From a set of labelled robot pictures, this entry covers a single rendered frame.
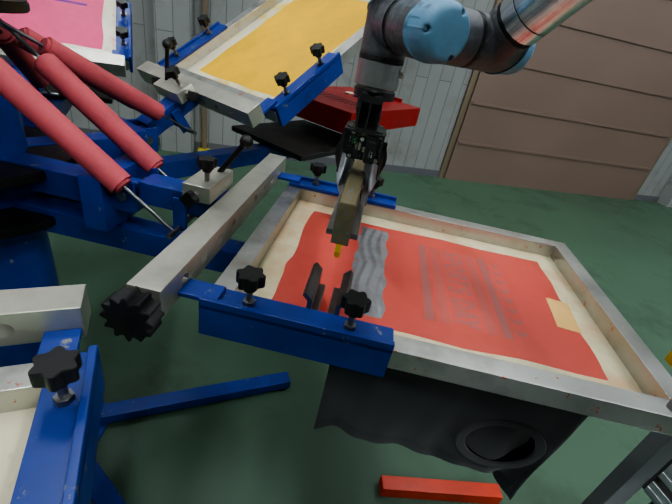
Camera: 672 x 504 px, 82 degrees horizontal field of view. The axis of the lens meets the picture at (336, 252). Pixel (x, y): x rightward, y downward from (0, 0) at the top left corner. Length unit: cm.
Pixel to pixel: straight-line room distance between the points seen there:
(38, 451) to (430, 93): 453
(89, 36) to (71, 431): 156
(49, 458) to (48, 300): 20
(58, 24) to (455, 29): 157
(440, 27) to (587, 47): 500
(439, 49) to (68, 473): 61
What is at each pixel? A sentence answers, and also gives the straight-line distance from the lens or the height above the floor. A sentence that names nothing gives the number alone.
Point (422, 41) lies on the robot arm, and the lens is 57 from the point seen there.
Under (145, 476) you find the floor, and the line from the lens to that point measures 162.
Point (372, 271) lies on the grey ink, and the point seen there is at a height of 96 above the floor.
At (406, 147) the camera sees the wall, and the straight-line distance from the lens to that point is 476.
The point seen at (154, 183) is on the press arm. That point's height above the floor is 104.
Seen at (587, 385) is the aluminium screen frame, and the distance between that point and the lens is 74.
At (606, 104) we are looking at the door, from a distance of 596.
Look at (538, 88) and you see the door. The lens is 530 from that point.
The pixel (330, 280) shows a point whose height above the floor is 95.
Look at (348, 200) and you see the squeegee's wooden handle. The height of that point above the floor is 116.
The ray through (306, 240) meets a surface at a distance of 90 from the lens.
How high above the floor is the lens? 139
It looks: 30 degrees down
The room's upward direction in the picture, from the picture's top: 12 degrees clockwise
